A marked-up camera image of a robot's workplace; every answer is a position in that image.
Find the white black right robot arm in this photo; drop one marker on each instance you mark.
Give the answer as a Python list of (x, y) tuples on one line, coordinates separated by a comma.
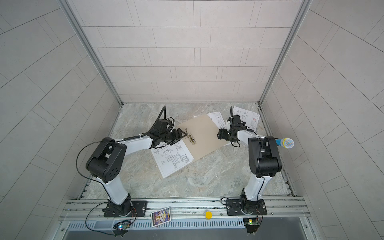
[(264, 162)]

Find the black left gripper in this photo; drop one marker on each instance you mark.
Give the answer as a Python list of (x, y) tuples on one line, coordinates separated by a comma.
[(176, 138)]

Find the metal folder clip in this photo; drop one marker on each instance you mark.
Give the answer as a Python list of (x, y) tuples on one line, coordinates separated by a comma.
[(190, 137)]

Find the right circuit board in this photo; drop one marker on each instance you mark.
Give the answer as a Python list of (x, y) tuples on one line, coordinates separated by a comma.
[(252, 225)]

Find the aluminium front rail frame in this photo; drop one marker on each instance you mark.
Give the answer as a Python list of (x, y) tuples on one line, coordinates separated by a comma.
[(186, 213)]

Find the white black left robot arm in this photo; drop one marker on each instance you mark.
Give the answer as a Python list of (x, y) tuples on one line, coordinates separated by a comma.
[(107, 160)]

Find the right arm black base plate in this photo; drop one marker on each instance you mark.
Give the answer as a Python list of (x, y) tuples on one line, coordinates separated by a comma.
[(246, 208)]

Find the aluminium corner frame post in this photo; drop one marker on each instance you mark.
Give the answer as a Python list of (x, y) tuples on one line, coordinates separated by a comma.
[(87, 45), (287, 44)]

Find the beige cardboard folder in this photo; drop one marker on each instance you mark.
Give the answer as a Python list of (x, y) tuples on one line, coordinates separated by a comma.
[(207, 141)]

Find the red-stamped technical drawing sheet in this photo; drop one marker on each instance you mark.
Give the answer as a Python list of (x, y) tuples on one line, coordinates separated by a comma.
[(250, 118)]

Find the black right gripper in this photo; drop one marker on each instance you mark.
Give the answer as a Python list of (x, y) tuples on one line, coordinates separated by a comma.
[(223, 134)]

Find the left green circuit board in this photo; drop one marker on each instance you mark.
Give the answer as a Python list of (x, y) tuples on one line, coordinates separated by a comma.
[(122, 226)]

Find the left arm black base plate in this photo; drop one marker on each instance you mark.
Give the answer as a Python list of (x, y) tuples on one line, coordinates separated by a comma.
[(139, 208)]

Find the aluminium corner frame post left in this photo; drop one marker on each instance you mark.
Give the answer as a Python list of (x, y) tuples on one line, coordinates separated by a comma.
[(87, 45)]

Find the colourful printed card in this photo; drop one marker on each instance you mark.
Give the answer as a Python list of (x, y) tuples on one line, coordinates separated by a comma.
[(161, 217)]

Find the aluminium corner frame post right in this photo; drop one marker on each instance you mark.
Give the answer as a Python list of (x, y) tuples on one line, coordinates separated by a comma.
[(287, 44)]

